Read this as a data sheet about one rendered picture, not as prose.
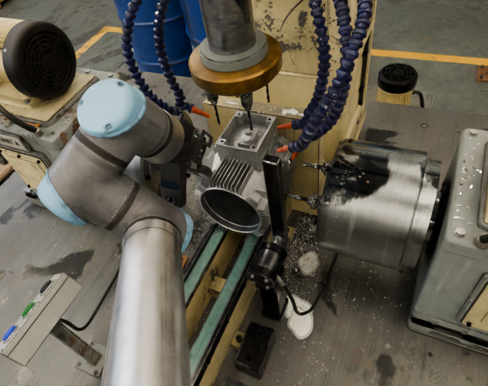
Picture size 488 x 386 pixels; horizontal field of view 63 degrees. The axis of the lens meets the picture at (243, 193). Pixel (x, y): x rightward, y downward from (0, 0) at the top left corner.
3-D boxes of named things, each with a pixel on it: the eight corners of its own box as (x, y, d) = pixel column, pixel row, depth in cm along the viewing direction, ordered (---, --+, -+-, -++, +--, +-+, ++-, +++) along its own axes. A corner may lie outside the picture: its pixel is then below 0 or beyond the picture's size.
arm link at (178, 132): (163, 162, 65) (116, 151, 69) (178, 169, 70) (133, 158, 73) (180, 111, 66) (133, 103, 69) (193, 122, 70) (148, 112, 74)
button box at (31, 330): (73, 286, 86) (53, 273, 84) (84, 286, 81) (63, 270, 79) (17, 364, 77) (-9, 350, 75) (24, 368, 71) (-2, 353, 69)
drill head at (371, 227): (312, 181, 108) (312, 107, 89) (483, 220, 93) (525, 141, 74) (280, 257, 94) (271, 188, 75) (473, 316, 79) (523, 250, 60)
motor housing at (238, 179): (234, 171, 114) (222, 119, 99) (298, 184, 107) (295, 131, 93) (202, 225, 103) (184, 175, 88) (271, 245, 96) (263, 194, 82)
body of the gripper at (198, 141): (216, 139, 82) (189, 117, 71) (204, 178, 81) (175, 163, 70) (184, 132, 84) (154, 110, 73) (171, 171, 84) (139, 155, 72)
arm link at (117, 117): (60, 116, 58) (99, 60, 57) (113, 142, 69) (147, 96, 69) (99, 151, 54) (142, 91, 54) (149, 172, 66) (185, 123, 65)
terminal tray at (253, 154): (240, 132, 101) (235, 109, 95) (280, 140, 97) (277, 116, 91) (219, 165, 94) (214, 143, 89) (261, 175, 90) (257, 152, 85)
